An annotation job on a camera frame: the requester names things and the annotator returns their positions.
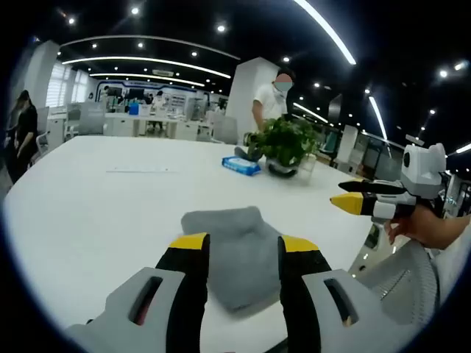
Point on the grey towel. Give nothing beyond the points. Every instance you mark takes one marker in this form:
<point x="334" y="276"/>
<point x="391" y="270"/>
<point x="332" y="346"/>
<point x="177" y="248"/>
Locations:
<point x="239" y="257"/>

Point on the person's right hand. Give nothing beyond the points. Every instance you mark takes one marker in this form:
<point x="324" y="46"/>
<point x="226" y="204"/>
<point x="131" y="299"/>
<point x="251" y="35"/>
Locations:
<point x="416" y="224"/>

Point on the clear glass container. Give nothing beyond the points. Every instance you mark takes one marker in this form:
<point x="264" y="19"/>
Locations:
<point x="308" y="169"/>

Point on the black and white plant pot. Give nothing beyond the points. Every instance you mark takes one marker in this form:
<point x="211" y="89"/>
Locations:
<point x="281" y="170"/>

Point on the grey mesh office chair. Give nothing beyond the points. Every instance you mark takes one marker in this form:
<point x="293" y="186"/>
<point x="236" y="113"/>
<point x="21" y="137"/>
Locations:
<point x="404" y="279"/>

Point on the green potted plant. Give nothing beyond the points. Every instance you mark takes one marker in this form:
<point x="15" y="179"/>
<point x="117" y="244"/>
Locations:
<point x="287" y="139"/>

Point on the blue wipes packet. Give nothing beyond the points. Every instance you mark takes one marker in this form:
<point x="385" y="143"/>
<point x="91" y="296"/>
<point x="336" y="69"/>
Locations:
<point x="241" y="165"/>

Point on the black object behind packet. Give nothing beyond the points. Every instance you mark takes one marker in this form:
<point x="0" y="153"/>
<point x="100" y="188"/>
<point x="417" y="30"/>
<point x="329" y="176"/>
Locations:
<point x="244" y="151"/>

